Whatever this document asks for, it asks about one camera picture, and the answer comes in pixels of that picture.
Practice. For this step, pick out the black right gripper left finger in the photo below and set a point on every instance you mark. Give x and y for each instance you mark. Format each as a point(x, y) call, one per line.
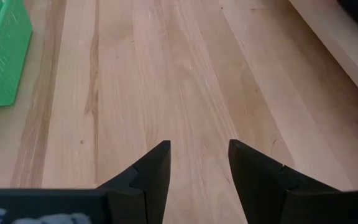
point(135, 199)

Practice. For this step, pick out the light wooden shelf board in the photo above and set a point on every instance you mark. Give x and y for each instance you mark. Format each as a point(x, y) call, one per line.
point(346, 46)

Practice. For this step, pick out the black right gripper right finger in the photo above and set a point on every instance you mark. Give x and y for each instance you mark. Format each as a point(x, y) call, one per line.
point(266, 193)

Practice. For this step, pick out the green slotted plastic basket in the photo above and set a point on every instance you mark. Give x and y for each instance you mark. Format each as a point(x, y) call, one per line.
point(5, 62)

